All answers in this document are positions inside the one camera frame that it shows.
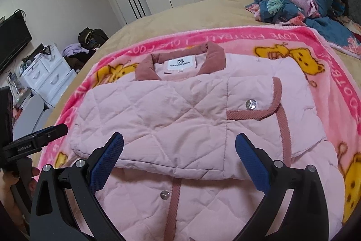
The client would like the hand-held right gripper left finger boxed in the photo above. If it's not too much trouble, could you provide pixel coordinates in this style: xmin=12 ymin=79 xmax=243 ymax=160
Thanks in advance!
xmin=28 ymin=132 xmax=125 ymax=241

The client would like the pink quilted jacket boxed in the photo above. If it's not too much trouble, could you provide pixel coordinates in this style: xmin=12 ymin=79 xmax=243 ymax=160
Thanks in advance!
xmin=69 ymin=42 xmax=346 ymax=241

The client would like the pink printed blanket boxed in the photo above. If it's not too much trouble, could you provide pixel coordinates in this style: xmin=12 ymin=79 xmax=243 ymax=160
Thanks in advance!
xmin=37 ymin=23 xmax=361 ymax=230

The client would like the person's left hand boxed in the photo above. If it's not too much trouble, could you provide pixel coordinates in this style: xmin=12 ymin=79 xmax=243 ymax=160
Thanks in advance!
xmin=0 ymin=166 xmax=40 ymax=219

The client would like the white drawer cabinet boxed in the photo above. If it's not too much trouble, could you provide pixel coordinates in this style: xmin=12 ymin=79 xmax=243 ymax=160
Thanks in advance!
xmin=21 ymin=45 xmax=78 ymax=108

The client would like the black cable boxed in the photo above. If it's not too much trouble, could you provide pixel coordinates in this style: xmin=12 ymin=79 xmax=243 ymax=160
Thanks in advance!
xmin=30 ymin=87 xmax=57 ymax=109

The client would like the black television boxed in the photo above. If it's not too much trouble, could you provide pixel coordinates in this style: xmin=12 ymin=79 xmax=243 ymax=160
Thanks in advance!
xmin=0 ymin=11 xmax=33 ymax=75

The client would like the bed with tan cover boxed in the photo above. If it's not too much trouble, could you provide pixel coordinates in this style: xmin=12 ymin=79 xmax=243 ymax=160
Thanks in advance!
xmin=48 ymin=0 xmax=361 ymax=129

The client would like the pile of clothes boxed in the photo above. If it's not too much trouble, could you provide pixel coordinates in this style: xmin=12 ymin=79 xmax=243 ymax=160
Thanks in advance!
xmin=61 ymin=43 xmax=98 ymax=74

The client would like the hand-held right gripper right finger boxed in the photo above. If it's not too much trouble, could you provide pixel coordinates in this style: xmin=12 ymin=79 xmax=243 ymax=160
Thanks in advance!
xmin=235 ymin=133 xmax=337 ymax=241

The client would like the black hanger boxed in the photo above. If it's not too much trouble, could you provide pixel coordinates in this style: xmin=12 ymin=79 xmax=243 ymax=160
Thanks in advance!
xmin=42 ymin=44 xmax=56 ymax=57

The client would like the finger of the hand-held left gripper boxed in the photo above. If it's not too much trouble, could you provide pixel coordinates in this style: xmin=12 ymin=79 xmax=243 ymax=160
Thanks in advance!
xmin=36 ymin=124 xmax=69 ymax=143

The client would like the dark bag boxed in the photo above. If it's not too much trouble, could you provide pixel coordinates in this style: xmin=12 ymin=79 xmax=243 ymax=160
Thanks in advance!
xmin=77 ymin=27 xmax=109 ymax=51

